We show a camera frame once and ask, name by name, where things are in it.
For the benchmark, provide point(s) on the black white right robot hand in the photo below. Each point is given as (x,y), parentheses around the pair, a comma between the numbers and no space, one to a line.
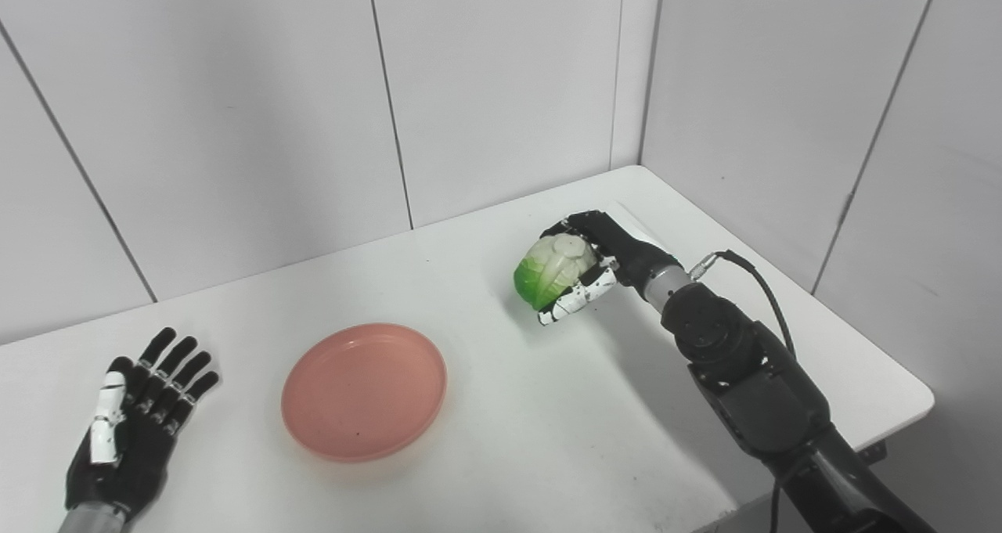
(634,255)

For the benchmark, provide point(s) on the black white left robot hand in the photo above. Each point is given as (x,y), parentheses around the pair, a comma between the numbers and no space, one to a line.
(129,447)

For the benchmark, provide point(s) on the green white toy cabbage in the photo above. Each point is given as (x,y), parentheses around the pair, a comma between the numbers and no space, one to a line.
(552,271)

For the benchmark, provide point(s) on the pink round plate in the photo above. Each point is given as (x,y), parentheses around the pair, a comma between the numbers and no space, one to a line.
(364,392)

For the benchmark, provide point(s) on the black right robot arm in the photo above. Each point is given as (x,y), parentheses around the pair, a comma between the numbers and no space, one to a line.
(751,384)

